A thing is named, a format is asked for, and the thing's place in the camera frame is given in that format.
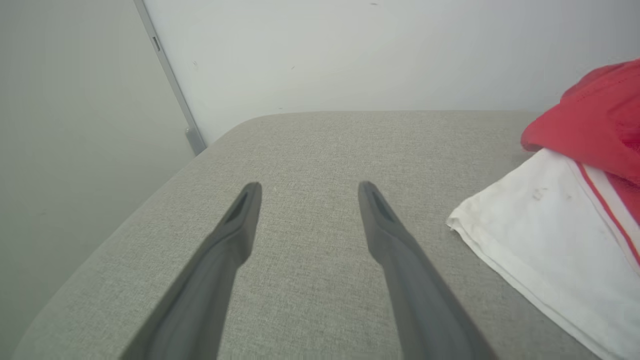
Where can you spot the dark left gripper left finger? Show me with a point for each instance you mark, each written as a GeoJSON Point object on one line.
{"type": "Point", "coordinates": [200, 300]}

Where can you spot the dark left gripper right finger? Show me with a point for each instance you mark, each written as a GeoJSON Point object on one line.
{"type": "Point", "coordinates": [425, 310]}

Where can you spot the red and white garment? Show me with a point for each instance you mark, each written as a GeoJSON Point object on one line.
{"type": "Point", "coordinates": [550, 235]}

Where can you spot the grey metal rail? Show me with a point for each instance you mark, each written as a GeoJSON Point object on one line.
{"type": "Point", "coordinates": [172, 85]}

